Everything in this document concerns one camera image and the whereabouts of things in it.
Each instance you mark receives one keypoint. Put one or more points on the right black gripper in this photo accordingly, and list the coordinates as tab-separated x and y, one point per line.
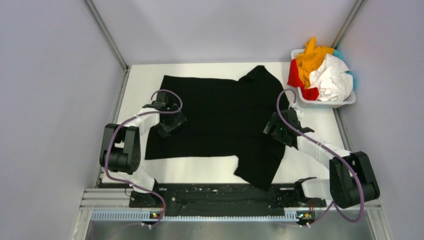
276	120

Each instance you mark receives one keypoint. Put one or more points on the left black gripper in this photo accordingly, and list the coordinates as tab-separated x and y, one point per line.
178	119

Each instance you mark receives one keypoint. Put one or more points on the black t-shirt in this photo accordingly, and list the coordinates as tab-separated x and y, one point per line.
225	117

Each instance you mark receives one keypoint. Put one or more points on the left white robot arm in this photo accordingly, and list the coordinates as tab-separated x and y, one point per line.
121	155

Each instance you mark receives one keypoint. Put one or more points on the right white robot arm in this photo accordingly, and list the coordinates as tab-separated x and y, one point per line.
351	177

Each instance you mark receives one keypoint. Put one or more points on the red t-shirt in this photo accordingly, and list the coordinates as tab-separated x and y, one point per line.
295	81

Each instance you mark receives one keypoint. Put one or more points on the white t-shirt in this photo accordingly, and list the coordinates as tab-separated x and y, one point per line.
332	81

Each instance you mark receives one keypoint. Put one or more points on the teal t-shirt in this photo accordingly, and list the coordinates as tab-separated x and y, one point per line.
337	53

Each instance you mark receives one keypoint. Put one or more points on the left aluminium frame post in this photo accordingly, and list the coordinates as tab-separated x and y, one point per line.
104	31

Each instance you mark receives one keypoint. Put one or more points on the aluminium frame post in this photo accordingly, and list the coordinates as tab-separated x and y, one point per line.
104	31
348	21

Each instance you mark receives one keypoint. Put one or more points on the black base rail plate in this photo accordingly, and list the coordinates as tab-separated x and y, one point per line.
223	200

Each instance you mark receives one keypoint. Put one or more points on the white slotted cable duct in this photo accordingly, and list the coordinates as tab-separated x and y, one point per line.
153	216

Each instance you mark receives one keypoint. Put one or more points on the right aluminium frame post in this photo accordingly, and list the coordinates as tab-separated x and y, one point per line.
348	21

